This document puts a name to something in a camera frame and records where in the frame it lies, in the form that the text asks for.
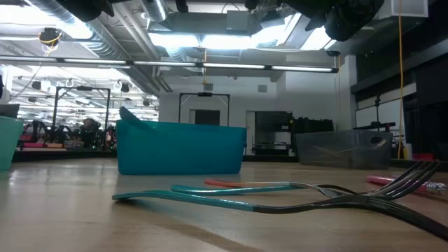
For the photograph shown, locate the blue plastic bin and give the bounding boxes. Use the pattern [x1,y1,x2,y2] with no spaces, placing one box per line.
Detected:
[115,106,248,176]

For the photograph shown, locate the orange-handled silver fork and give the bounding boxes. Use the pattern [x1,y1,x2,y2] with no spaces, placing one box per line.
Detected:
[204,178,354,200]

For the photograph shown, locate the blue-handled black fork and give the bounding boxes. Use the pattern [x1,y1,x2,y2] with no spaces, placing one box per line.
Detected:
[111,190,448,243]
[170,160,442,202]

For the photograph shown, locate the gold fork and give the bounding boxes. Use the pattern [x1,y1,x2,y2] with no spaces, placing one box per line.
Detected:
[310,146,353,162]
[320,139,388,161]

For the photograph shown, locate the translucent gray plastic bin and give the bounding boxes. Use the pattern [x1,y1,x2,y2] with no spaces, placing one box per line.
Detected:
[295,129,393,171]

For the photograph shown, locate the teal plastic bin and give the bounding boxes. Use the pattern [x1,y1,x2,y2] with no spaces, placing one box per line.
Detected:
[0,115,25,172]

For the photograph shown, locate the dark shelf cabinet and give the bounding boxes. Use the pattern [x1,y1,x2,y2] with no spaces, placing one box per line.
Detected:
[253,111,293,157]

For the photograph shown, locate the long black light bar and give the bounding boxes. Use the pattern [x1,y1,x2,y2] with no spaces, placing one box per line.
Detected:
[0,55,340,74]

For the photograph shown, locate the bright ceiling light panel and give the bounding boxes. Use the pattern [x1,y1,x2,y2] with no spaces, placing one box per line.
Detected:
[148,26,337,52]

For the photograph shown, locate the black equipment boxes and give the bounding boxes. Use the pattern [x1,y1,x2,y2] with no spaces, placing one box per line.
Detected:
[293,117,334,134]

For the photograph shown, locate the gray ceiling box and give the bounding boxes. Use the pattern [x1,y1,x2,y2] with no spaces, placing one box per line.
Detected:
[225,9,252,35]

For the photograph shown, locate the background robot workstation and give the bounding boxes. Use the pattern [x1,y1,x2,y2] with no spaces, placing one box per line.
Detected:
[15,118,117,151]

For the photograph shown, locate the black stand with table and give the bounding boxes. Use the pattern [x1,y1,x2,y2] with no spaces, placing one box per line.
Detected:
[352,93,397,133]

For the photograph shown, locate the red box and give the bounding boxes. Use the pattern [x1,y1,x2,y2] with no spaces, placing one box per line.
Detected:
[412,152,435,162]

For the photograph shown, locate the dark monitor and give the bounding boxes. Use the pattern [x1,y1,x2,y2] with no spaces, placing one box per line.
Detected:
[0,104,20,119]

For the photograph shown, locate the black rig frame stand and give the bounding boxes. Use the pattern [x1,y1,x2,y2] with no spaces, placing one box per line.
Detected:
[52,85,111,150]
[178,91,231,127]

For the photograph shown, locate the silver round duct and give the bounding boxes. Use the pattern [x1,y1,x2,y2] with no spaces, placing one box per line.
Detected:
[141,0,169,22]

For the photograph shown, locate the white wall board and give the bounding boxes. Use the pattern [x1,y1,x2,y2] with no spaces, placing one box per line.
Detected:
[355,99,407,129]

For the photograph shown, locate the pink-handled silver fork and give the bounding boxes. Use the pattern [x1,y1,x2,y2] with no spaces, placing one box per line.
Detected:
[365,174,448,196]

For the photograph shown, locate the black aluminium table frame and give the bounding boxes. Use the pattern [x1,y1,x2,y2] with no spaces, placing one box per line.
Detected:
[10,149,448,173]

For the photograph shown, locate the black reel with yellow cord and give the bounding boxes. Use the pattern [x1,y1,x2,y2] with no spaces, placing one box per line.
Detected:
[37,27,64,48]

